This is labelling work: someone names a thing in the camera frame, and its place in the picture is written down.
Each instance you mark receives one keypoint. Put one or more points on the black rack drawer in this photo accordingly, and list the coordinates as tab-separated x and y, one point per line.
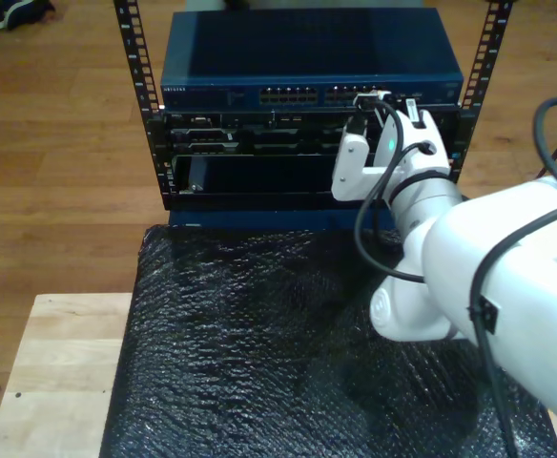
259	186

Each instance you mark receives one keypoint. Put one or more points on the black server chassis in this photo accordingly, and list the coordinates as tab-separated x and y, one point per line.
240	136

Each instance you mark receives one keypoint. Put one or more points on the black bubble mat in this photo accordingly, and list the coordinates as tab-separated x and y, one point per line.
240	358

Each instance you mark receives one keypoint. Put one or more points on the blue network switch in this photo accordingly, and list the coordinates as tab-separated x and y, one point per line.
259	47

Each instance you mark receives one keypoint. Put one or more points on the black rack frame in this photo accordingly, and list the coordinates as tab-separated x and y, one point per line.
135	47

